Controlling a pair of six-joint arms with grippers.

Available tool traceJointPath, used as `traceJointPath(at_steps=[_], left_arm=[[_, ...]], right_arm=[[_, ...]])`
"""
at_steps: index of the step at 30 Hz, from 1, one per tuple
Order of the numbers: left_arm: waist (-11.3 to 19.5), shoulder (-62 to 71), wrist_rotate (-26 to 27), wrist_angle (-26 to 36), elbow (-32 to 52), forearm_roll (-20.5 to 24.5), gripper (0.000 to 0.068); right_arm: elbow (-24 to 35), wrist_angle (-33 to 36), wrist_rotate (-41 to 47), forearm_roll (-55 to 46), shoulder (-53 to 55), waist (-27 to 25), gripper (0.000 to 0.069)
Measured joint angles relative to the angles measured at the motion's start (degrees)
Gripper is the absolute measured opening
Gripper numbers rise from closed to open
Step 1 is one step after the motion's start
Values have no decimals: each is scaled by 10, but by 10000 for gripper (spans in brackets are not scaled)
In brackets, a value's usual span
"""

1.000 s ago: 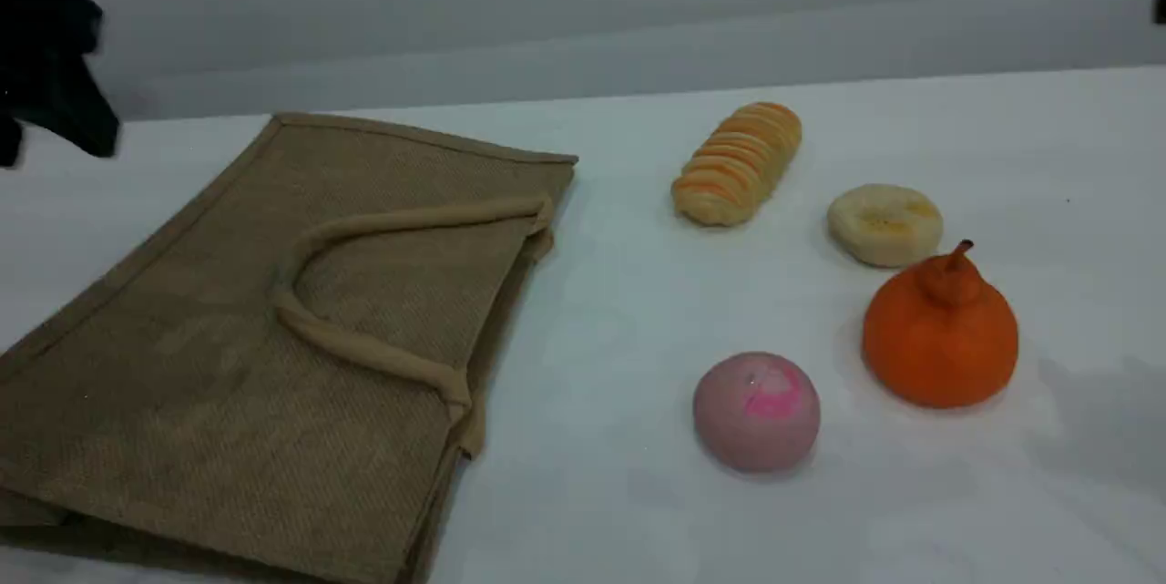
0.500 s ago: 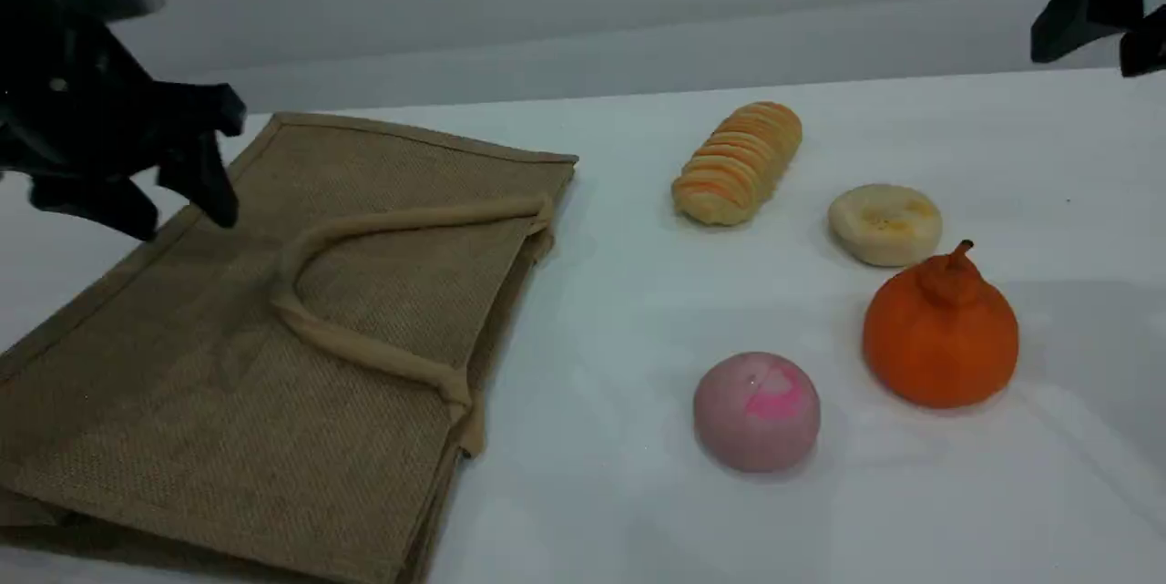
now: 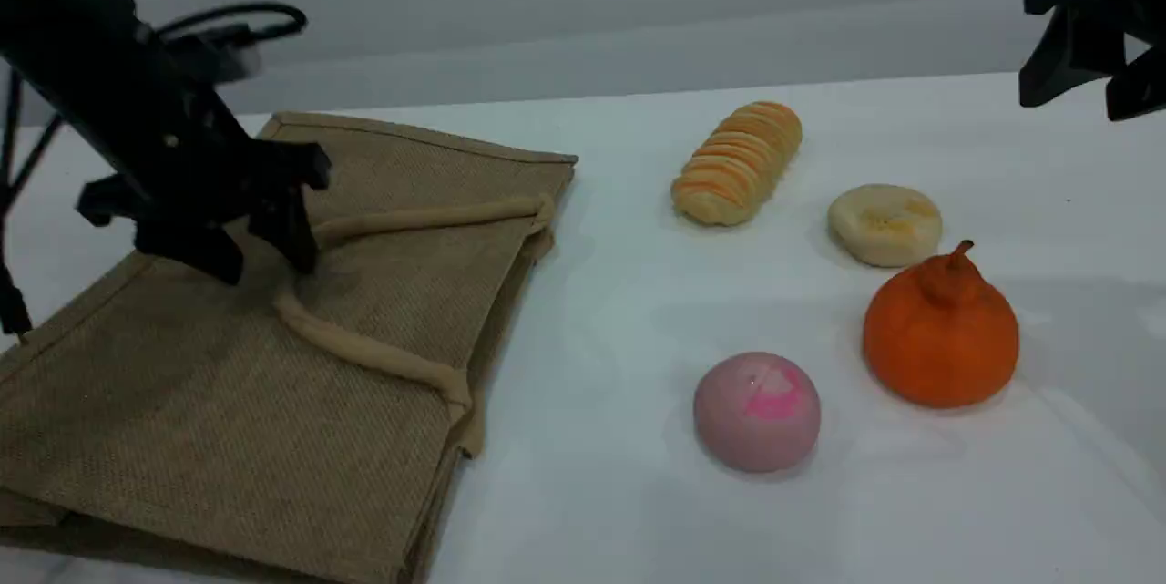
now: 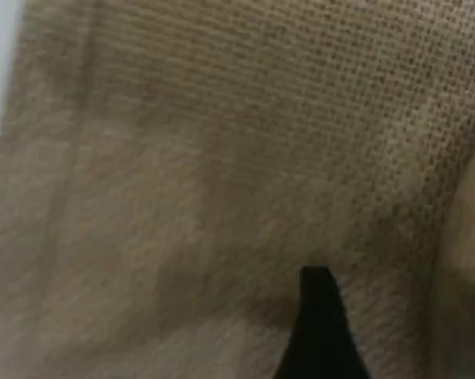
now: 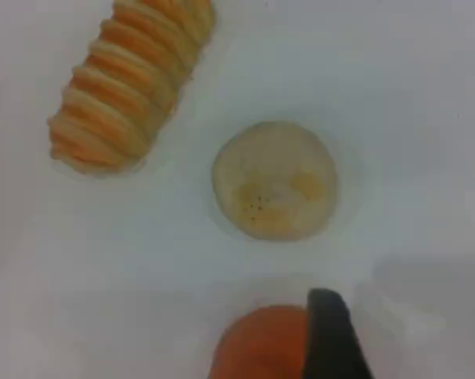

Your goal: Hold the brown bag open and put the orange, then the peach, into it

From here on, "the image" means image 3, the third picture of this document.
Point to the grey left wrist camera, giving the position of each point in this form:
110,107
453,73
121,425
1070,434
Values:
223,56

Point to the round pale bun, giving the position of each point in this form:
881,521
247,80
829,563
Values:
884,224

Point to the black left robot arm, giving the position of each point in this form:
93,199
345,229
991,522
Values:
82,46

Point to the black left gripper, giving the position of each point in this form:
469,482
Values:
200,183

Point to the brown jute bag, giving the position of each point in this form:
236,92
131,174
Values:
182,402

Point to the orange with stem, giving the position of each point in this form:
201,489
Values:
938,347

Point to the pink peach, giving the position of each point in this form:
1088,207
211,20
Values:
756,415

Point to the striped bread roll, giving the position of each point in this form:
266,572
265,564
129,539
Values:
738,165

